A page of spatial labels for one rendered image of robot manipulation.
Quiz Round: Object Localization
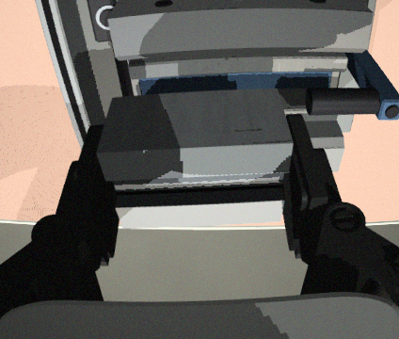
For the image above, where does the dark grey block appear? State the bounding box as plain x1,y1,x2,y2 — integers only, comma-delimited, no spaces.
96,89,294,229

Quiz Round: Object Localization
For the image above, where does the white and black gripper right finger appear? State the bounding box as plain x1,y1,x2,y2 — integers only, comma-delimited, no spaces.
282,114,399,306

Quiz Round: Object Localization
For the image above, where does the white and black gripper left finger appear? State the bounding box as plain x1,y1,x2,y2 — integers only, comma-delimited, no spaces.
0,124,120,319

